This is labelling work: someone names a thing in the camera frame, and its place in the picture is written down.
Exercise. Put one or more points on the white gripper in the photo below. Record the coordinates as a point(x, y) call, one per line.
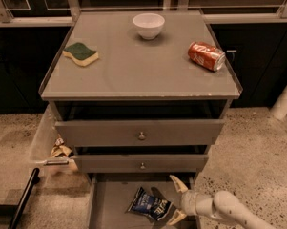
point(188, 201)

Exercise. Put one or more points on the blue chip bag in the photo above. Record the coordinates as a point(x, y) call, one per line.
point(149, 206)

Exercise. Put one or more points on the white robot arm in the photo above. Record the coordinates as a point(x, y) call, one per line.
point(223, 206)

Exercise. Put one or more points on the grey bottom drawer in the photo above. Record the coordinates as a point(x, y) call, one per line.
point(112, 195)

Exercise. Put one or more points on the grey drawer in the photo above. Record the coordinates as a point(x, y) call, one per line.
point(112, 195)
point(80, 133)
point(149, 163)

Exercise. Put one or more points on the grey top drawer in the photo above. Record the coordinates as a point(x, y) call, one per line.
point(80, 133)

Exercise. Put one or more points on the grey middle drawer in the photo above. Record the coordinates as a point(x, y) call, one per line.
point(149, 163)

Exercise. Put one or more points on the grey drawer cabinet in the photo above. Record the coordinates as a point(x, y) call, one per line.
point(137, 79)

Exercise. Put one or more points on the crumpled wrapper in bin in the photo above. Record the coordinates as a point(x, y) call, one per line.
point(60, 149)

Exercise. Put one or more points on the clear plastic bin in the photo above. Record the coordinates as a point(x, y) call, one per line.
point(42, 144)

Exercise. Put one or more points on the red soda can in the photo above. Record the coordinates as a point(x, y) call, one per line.
point(207, 56)

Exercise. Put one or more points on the green yellow sponge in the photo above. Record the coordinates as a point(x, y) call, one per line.
point(80, 54)

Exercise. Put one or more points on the white ceramic bowl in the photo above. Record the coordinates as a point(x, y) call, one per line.
point(148, 25)

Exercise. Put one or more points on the black bar handle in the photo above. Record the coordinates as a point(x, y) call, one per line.
point(19, 208)

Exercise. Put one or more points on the metal railing frame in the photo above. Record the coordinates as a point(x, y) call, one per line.
point(213, 11)

